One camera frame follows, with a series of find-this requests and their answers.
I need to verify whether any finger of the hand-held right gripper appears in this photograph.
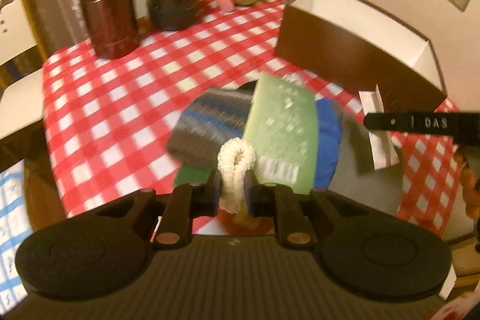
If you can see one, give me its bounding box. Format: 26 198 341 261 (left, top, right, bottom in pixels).
363 111 480 149

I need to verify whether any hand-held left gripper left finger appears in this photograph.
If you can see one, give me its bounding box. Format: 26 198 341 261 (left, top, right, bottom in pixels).
95 169 223 250

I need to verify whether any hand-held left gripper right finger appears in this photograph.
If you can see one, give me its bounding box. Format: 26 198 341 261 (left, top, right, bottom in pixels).
244 169 361 250

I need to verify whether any white fluffy scrunchie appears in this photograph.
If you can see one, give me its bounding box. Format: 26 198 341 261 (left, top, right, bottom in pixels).
217 138 258 214

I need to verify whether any striped knit hat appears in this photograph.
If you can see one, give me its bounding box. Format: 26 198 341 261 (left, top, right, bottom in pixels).
166 88 256 168

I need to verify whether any green packet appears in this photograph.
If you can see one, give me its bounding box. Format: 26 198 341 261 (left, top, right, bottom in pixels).
242 73 319 193

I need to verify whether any grey cloth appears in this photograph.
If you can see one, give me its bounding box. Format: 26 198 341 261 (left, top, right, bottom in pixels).
326 114 405 216

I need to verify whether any brown cardboard box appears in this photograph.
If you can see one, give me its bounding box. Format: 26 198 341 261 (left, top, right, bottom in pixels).
274 0 449 115

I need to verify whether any person's right hand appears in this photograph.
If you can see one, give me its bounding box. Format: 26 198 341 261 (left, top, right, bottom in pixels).
452 149 480 220

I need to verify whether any green cloth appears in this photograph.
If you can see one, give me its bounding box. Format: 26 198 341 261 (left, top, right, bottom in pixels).
175 163 211 190

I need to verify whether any white paper tag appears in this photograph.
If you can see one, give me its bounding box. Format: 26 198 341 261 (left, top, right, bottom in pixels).
358 85 400 171

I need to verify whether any red white checkered tablecloth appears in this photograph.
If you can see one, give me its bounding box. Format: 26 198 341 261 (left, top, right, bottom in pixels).
39 0 463 243

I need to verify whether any red white packet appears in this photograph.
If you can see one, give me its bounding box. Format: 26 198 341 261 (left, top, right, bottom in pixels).
430 295 478 320

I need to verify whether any blue white patterned cloth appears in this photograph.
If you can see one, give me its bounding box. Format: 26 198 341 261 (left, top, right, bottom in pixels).
0 159 35 303

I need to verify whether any brown metal canister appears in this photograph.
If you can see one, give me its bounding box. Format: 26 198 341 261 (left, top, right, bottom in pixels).
74 0 140 60

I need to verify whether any white wooden chair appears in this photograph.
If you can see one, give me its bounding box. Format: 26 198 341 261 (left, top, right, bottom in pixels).
0 0 46 141

